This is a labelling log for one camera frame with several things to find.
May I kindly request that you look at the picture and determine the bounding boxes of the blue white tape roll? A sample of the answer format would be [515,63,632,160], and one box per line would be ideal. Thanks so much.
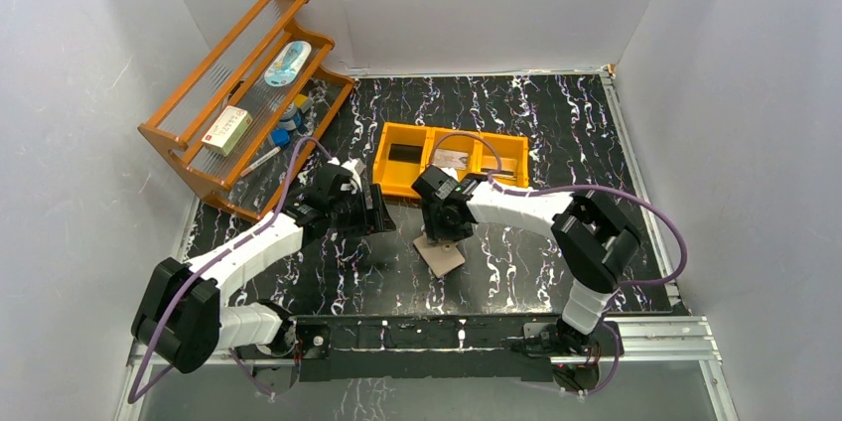
[278,102,303,132]

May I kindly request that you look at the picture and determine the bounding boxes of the black card in tray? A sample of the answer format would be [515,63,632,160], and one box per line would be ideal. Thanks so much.
[387,143,423,164]

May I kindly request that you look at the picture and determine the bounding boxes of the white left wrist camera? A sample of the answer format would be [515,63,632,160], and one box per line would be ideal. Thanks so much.
[328,157,365,194]

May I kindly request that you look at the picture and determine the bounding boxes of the silver card in tray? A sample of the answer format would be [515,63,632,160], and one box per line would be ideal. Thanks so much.
[432,148,471,171]

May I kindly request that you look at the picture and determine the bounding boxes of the white marker pen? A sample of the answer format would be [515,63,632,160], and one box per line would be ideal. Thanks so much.
[239,146,282,178]

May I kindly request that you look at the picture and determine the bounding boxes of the white leather card holder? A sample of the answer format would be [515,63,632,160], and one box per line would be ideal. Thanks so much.
[413,235,466,278]

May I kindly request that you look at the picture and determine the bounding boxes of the light blue oval case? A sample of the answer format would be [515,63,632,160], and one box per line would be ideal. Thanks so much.
[263,40,312,87]

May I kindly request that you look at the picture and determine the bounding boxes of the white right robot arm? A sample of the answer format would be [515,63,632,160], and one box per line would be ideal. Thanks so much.
[411,166,641,354]

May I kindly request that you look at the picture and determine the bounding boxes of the white red-print box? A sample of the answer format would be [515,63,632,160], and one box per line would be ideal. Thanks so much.
[202,105,253,156]

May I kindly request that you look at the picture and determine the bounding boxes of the yellow small block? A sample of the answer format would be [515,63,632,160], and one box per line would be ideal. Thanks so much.
[294,94,314,113]

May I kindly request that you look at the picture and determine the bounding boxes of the orange wooden shelf rack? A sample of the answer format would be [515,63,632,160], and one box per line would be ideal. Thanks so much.
[138,0,354,221]

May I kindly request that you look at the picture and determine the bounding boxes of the yellow three-compartment plastic tray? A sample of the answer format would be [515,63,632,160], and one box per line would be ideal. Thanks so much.
[372,122,530,199]

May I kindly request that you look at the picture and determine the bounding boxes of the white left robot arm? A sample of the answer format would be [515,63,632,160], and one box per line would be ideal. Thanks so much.
[131,160,396,373]

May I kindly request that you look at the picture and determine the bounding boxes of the blue cube block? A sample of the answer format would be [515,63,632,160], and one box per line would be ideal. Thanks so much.
[268,128,291,148]

